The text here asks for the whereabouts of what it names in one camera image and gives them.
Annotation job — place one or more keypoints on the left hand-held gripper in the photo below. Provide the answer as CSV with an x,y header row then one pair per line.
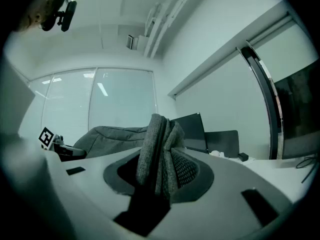
x,y
47,137

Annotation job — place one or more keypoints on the ceiling vent box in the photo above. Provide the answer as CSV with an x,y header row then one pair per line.
x,y
130,42

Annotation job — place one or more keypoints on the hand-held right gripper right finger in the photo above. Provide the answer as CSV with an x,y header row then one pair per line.
x,y
225,184

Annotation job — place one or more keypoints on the white table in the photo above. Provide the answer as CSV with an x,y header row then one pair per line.
x,y
275,176

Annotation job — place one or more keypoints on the small black box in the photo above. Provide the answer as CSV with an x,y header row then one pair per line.
x,y
243,156

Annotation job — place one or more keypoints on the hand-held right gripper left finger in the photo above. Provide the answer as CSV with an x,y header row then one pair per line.
x,y
82,196

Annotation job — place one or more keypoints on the large curved black monitor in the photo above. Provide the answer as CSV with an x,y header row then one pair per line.
x,y
300,109

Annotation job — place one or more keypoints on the dark grey backpack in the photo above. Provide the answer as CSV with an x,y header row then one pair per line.
x,y
152,146

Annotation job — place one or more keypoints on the small black monitor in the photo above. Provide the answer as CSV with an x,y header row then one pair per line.
x,y
190,131

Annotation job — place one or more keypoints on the white roller blind housing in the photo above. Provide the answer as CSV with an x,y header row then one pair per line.
x,y
225,56

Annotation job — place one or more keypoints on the white ceiling pipes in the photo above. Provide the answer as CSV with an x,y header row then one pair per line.
x,y
160,29

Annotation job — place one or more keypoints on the small white object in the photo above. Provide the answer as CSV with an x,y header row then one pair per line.
x,y
217,154

